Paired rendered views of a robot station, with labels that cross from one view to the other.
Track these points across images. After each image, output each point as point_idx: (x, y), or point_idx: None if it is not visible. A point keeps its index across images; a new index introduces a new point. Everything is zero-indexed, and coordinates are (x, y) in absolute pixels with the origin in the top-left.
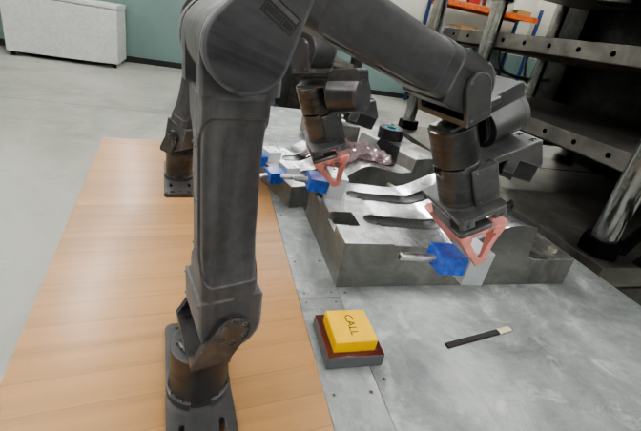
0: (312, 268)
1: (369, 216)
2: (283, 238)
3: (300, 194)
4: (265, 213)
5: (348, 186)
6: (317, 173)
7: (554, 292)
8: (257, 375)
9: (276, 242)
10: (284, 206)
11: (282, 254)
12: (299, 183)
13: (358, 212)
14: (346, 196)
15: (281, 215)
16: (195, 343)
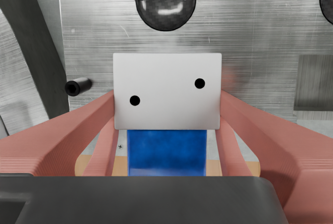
0: (311, 126)
1: None
2: (210, 157)
3: (62, 109)
4: (112, 172)
5: (100, 1)
6: (148, 162)
7: None
8: None
9: (220, 171)
10: None
11: (257, 166)
12: (34, 122)
13: (300, 30)
14: (188, 36)
15: (123, 145)
16: None
